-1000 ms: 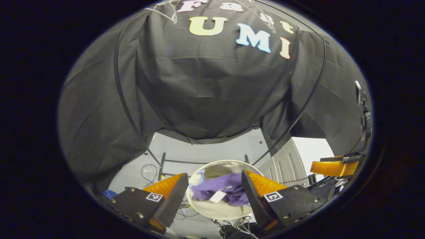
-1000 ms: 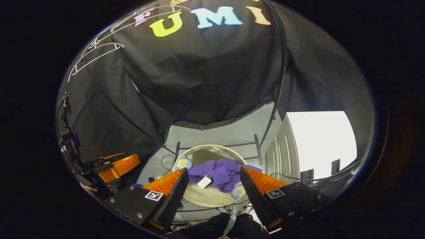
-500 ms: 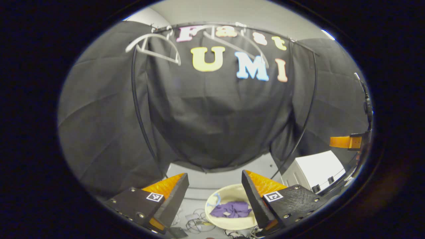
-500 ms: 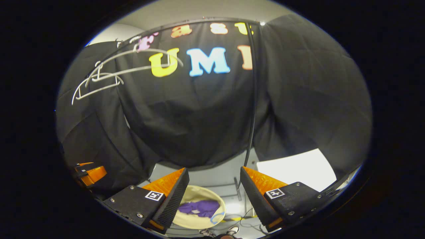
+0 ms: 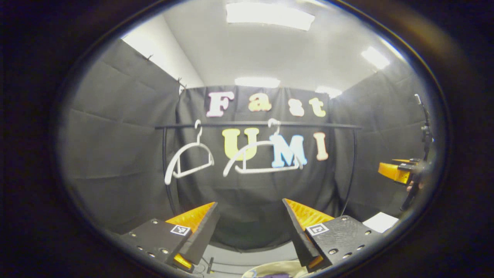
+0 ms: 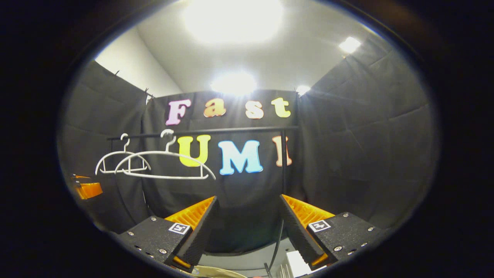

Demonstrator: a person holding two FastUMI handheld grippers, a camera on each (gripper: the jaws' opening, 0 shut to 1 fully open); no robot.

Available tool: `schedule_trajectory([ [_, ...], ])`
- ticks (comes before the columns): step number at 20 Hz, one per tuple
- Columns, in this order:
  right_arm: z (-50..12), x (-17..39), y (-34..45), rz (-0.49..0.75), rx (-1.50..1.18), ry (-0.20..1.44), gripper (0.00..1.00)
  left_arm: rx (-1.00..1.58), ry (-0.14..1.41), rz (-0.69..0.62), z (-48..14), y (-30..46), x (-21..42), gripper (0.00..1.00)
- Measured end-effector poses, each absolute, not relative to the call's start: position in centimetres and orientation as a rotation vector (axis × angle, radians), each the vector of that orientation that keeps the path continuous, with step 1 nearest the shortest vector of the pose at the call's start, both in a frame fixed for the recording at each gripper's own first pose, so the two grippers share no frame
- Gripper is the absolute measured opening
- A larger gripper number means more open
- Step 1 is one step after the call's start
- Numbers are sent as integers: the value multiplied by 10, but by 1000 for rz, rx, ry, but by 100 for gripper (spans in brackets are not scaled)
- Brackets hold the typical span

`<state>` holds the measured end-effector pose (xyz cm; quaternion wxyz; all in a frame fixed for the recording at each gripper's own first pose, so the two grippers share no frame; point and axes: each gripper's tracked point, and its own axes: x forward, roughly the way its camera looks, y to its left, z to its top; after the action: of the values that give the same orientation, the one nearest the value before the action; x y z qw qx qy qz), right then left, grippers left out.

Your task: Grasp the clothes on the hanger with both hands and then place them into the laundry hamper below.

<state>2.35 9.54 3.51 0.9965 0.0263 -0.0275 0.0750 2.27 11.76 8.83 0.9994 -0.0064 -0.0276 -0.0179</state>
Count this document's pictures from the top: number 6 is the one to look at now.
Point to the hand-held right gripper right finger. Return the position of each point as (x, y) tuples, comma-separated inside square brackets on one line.
[(297, 235)]

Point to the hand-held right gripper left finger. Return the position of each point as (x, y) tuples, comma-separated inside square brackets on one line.
[(200, 235)]

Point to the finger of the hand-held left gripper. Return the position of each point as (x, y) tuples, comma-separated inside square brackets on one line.
[(90, 190)]

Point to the beige laundry hamper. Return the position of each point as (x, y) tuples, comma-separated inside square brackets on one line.
[(220, 273)]

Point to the white plastic clothes hanger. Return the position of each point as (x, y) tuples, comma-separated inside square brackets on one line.
[(124, 152), (166, 152)]

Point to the black metal clothes rack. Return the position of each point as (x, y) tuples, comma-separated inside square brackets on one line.
[(231, 130)]

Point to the white box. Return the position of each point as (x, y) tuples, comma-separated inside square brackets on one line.
[(299, 262)]

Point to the black backdrop cloth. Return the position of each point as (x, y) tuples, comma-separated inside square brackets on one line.
[(347, 154)]

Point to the small ceiling light panel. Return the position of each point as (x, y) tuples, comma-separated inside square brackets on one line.
[(349, 44), (303, 90)]

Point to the long ceiling light panel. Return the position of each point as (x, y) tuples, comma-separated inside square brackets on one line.
[(233, 83)]

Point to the large ceiling light panel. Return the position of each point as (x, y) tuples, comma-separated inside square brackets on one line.
[(233, 19)]

